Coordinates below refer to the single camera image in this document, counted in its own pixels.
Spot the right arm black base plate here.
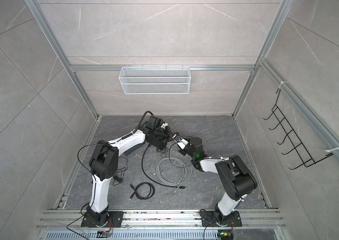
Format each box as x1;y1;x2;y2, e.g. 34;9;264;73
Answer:
199;209;242;228

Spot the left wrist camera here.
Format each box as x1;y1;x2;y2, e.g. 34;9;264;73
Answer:
159;121;168;131

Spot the black wire hook rack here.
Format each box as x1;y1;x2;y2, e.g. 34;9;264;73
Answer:
263;90;333;170

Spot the coiled short black cable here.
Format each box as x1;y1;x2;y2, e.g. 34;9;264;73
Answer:
129;181;156;201

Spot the flat dark grey network switch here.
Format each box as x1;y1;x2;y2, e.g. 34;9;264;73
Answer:
124;142;145;156

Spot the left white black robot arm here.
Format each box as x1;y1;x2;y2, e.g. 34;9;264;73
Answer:
83;111;171;227

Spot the grey ethernet cable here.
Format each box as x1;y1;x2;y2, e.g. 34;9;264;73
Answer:
156;156;193;193

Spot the white wire mesh basket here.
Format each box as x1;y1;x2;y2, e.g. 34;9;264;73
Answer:
119;67;191;95

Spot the black power adapter with cable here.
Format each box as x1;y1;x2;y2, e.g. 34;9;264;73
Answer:
156;133;178;155

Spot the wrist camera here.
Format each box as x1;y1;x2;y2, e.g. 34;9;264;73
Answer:
172;134;189;150
159;121;168;131

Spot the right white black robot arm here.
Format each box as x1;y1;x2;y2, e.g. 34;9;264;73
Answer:
172;135;257;226

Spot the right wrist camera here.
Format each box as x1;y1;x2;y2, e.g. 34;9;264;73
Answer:
172;134;189;150

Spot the long black ethernet cable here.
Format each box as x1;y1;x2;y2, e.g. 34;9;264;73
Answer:
141;143;186;190

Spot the aluminium mounting rail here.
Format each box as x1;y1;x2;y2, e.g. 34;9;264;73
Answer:
36;209;286;230

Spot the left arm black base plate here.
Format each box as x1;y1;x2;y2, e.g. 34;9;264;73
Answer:
81;211;124;228

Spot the ribbed black network switch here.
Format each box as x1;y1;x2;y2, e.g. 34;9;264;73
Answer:
148;137;168;150

